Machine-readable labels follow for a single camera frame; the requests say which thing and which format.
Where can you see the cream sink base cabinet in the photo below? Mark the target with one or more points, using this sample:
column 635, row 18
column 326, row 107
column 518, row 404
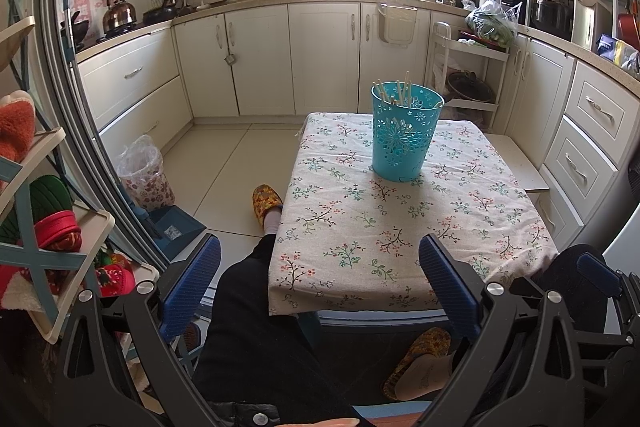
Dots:
column 310, row 57

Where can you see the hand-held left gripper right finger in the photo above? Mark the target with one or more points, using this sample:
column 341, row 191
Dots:
column 450, row 287

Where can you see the black wok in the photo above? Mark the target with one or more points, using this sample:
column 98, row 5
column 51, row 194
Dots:
column 75, row 29

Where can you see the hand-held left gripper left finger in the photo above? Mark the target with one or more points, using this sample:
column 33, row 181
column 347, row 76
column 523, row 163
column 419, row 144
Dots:
column 192, row 287

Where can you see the red flowered slipper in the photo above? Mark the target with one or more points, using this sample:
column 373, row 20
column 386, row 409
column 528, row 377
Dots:
column 115, row 277

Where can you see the black rice cooker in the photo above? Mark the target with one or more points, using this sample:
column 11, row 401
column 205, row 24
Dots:
column 550, row 17

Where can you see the dark pan with lid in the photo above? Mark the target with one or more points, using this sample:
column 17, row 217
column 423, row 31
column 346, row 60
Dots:
column 470, row 87

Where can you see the plastic bag of vegetables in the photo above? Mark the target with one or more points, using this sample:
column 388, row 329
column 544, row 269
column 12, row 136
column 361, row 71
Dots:
column 490, row 24

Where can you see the white hanging door bin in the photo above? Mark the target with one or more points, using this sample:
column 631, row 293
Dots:
column 397, row 27

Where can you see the floral trash bin with bag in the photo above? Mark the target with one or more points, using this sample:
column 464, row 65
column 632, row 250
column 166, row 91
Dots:
column 142, row 177

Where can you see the person's left leg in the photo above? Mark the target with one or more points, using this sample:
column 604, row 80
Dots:
column 250, row 332

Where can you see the grey sliding door frame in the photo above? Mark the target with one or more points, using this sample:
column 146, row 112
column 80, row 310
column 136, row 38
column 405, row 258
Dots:
column 75, row 107

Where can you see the orange plush slipper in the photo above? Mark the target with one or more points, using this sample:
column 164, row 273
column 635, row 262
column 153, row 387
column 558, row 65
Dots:
column 15, row 127

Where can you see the white shoe rack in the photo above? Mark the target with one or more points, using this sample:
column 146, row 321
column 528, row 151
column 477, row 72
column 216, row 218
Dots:
column 65, row 257

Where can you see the person's right leg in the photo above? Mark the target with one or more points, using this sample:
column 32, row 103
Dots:
column 562, row 267

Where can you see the floral tablecloth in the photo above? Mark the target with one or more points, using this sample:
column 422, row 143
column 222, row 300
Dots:
column 375, row 232

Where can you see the steel kettle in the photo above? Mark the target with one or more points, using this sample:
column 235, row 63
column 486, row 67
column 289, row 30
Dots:
column 120, row 14

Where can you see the black cooking pot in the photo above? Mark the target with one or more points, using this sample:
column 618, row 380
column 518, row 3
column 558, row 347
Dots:
column 160, row 14

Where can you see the cream three drawer cabinet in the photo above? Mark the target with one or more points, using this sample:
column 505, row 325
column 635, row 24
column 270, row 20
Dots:
column 590, row 132

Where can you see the white electric water boiler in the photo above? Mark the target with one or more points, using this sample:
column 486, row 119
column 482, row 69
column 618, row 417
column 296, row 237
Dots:
column 590, row 22

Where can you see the blue perforated plastic basket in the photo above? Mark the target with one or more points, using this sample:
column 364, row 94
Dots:
column 405, row 142

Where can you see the white appliance side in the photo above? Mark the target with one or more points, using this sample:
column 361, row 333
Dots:
column 625, row 237

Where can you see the yellow patterned slipper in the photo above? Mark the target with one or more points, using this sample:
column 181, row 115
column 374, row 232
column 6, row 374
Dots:
column 420, row 362
column 265, row 202

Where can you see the red frying pan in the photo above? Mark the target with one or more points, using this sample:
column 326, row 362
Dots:
column 630, row 32

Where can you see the green slipper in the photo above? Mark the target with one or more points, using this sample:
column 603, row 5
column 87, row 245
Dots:
column 40, row 202

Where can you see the white rolling cart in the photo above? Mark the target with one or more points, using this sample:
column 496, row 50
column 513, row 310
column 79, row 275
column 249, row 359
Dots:
column 495, row 57

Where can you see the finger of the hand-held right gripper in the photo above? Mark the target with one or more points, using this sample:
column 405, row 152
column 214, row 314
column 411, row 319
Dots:
column 597, row 272

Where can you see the person's leg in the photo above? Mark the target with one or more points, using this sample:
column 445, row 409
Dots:
column 562, row 267
column 250, row 332

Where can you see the cream double door cabinet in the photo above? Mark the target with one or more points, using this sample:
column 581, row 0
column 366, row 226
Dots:
column 540, row 87

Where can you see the cream two drawer cabinet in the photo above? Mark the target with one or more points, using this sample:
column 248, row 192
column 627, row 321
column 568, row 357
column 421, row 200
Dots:
column 135, row 92

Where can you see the bundle of wooden chopsticks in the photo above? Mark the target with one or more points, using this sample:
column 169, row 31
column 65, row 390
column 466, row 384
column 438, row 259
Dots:
column 406, row 84

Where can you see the blue packet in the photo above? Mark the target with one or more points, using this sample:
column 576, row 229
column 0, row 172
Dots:
column 610, row 49

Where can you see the blue dustpan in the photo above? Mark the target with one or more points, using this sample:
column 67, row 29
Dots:
column 172, row 227

